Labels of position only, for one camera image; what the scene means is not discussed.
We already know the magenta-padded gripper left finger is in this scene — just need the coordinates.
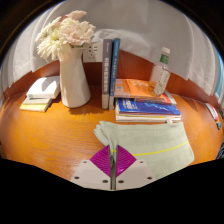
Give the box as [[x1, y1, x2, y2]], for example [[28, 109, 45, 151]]
[[70, 144, 113, 191]]

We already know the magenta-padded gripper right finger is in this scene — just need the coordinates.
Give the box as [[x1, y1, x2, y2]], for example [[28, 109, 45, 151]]
[[114, 144, 156, 191]]

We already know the grey-green towel with yellow stripe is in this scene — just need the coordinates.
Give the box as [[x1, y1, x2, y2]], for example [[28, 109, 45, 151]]
[[93, 120, 195, 181]]

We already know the flat white book under stack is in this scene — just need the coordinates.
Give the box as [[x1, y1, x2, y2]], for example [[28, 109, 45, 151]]
[[115, 104, 183, 123]]

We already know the flat blue book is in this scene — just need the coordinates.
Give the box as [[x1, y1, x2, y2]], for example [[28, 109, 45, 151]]
[[116, 97, 182, 116]]

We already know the flat red book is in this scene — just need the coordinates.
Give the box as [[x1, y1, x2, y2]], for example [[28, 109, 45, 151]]
[[133, 91, 178, 106]]

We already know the flat orange book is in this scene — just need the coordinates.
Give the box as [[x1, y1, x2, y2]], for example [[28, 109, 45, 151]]
[[113, 78, 158, 99]]

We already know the flat yellow book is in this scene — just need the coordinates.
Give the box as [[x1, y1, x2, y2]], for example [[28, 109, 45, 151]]
[[19, 99, 53, 113]]

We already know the thin pale book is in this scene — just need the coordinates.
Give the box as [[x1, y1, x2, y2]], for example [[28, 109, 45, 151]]
[[22, 95, 53, 105]]

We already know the white ceramic vase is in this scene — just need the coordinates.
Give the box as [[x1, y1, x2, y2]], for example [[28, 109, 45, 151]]
[[57, 46, 92, 109]]

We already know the thick white book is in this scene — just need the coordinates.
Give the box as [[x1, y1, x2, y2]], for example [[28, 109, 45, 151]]
[[26, 75, 61, 100]]

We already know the red booklet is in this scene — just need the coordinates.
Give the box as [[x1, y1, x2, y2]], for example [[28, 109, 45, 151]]
[[205, 102, 220, 122]]

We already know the clear plastic bottle green label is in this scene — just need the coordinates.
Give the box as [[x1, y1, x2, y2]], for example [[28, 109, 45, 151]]
[[148, 46, 171, 97]]

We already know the upright grey book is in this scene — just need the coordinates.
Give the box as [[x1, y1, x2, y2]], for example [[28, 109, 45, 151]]
[[101, 38, 114, 110]]

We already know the upright blue book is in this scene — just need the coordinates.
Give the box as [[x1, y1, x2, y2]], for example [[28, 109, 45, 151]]
[[108, 37, 121, 111]]

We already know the white and pink flower bouquet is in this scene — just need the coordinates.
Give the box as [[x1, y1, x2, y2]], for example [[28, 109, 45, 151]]
[[34, 9, 97, 63]]

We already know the white curtain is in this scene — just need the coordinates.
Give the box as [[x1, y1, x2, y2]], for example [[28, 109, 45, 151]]
[[0, 0, 224, 101]]

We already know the white wall socket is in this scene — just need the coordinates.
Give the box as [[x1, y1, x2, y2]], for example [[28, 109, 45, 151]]
[[82, 42, 104, 63]]

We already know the window with frame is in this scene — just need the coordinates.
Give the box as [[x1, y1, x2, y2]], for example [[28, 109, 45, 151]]
[[214, 53, 224, 101]]

